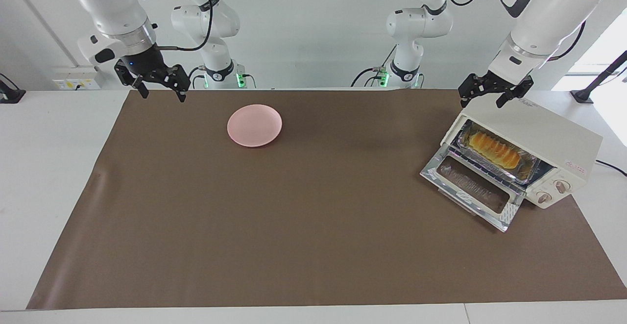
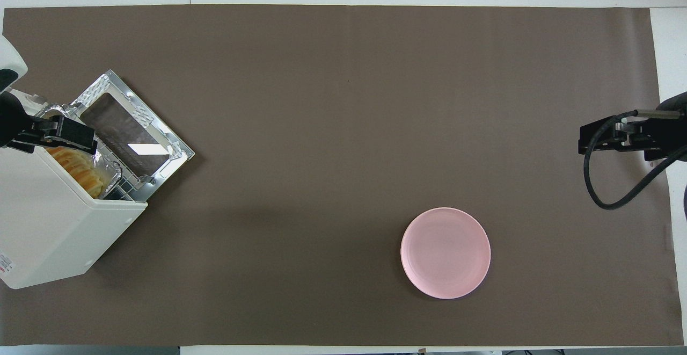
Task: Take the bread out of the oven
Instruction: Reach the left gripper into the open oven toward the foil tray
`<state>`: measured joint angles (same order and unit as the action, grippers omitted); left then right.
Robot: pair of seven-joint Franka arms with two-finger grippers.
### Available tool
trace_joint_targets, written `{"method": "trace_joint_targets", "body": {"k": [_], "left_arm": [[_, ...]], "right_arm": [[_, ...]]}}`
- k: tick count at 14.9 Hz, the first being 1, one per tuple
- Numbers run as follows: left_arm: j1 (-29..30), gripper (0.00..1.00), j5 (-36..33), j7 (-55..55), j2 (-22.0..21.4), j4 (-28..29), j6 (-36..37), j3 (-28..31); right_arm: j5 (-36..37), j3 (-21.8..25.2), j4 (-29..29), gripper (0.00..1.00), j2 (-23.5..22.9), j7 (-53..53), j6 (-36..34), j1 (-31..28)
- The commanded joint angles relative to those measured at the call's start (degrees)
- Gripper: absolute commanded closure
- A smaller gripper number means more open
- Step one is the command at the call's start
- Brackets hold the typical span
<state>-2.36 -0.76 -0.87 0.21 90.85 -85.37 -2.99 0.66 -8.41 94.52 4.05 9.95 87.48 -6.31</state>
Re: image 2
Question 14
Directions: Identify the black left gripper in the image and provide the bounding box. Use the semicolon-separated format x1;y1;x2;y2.
0;92;98;155

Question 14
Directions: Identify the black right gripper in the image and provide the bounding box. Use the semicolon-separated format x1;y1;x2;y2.
578;92;687;161

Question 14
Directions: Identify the golden braided bread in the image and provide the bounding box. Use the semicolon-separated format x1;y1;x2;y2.
46;146;105;199

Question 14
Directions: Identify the aluminium foil tray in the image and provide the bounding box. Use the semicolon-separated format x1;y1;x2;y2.
38;103;127;197

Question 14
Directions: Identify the glass oven door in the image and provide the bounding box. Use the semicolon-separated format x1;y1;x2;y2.
71;70;195;194

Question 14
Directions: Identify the cream toaster oven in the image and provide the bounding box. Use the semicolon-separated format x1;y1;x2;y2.
0;89;148;289

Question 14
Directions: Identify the pink round plate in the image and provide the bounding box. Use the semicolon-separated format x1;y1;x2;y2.
400;207;491;299

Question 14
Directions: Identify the brown table mat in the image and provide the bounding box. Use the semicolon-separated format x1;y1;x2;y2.
0;5;685;346

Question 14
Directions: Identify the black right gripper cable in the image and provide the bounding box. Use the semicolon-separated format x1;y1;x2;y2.
584;109;687;210

